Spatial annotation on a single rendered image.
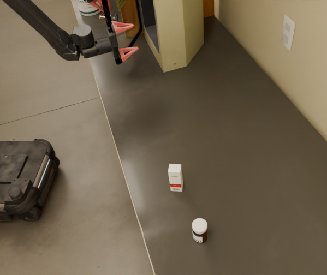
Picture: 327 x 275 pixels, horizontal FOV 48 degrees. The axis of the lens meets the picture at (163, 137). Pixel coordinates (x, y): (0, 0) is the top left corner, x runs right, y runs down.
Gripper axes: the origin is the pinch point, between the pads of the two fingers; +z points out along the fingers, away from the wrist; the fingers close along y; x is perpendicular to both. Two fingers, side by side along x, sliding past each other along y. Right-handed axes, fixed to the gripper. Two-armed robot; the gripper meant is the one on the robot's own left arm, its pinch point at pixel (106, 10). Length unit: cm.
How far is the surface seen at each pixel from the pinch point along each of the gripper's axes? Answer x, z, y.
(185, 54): -2.1, 32.2, -20.8
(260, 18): -17, 35, -52
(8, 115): -35, 50, 174
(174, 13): -0.2, 12.8, -27.1
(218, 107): 22, 46, -36
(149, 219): 76, 42, -27
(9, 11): -196, 2, 276
